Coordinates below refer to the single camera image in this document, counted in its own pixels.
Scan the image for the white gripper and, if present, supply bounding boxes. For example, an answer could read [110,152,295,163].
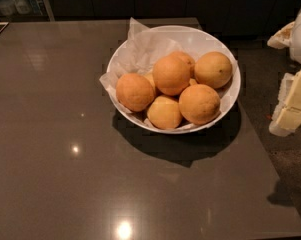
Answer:
[267,13,301,137]

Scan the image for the back hidden orange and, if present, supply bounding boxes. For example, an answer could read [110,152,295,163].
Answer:
[171,51,195,77]

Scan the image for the white ceramic bowl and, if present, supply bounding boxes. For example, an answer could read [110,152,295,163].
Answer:
[105,24,242,135]

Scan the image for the small hidden orange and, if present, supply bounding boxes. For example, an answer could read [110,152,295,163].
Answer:
[144,72,161,97]

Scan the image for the white paper liner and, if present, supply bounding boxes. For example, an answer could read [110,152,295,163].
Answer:
[99,17,240,133]

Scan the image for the white plastic bottle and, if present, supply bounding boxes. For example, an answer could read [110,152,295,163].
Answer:
[14,0,32,15]

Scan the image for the clear plastic bottle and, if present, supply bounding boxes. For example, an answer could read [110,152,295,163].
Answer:
[0,0,16,17]

